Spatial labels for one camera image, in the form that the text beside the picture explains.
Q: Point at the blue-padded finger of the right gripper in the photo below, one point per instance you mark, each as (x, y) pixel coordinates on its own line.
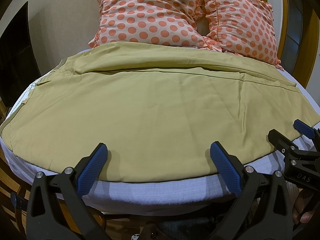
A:
(282, 144)
(304, 129)

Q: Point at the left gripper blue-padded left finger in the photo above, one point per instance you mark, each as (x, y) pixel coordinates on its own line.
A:
(45, 219)

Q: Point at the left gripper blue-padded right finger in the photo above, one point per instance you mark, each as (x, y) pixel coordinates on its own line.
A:
(262, 209)

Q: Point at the olive green pants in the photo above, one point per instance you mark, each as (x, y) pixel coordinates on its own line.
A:
(160, 119)

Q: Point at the person's right hand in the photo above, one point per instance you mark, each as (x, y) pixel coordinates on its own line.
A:
(298, 213)

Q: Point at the white bed mattress sheet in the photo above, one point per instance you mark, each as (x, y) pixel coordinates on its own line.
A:
(150, 192)

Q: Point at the wooden framed glass door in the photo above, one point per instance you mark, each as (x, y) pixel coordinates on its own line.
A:
(297, 31)

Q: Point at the right polka dot pillow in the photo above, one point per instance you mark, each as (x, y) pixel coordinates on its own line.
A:
(242, 27)

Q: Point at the polka dot pillow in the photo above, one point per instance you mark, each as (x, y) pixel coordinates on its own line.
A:
(160, 22)
(242, 27)

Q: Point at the left polka dot pillow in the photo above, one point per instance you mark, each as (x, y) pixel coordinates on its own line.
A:
(160, 22)

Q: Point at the wooden bed frame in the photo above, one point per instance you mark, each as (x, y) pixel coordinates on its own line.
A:
(116, 228)

